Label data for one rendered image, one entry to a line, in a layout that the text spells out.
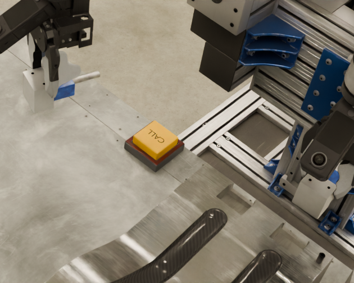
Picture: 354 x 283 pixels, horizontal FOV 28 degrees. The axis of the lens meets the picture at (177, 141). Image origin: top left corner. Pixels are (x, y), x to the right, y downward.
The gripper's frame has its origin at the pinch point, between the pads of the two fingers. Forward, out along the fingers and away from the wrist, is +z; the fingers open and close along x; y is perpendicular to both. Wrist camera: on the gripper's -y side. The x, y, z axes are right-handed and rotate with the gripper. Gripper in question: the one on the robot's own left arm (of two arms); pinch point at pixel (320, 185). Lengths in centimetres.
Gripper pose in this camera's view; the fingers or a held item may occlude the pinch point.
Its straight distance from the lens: 113.7
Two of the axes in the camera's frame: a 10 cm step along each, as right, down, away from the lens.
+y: 6.2, -5.2, 5.9
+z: -1.4, 6.6, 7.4
